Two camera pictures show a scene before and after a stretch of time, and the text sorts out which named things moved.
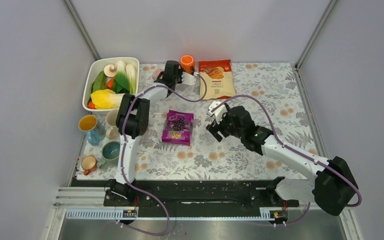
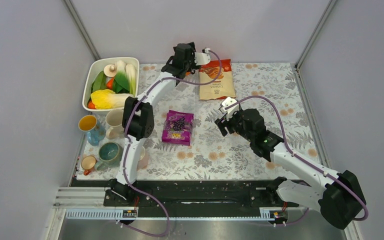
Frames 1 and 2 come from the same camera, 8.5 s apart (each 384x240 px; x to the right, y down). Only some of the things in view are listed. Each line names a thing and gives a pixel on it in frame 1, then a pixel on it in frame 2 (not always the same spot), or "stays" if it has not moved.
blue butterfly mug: [95, 133] stays
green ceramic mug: [110, 151] stays
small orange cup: [89, 163] stays
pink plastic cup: [155, 73] -> [143, 159]
